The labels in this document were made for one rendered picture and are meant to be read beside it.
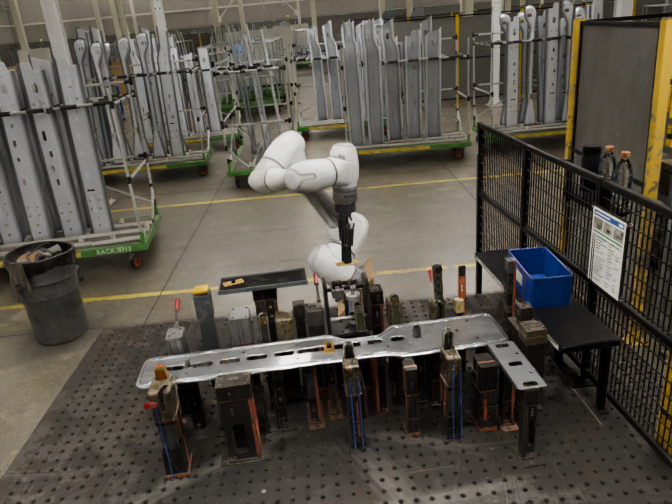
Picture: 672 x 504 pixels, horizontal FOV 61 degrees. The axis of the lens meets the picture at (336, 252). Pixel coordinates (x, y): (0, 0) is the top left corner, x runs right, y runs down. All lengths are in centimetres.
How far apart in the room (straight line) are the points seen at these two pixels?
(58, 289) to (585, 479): 378
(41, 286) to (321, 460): 306
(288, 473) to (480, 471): 66
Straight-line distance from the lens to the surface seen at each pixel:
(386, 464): 214
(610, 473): 221
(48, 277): 469
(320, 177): 195
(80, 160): 626
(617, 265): 221
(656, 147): 385
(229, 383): 205
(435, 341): 221
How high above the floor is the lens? 215
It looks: 22 degrees down
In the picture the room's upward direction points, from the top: 5 degrees counter-clockwise
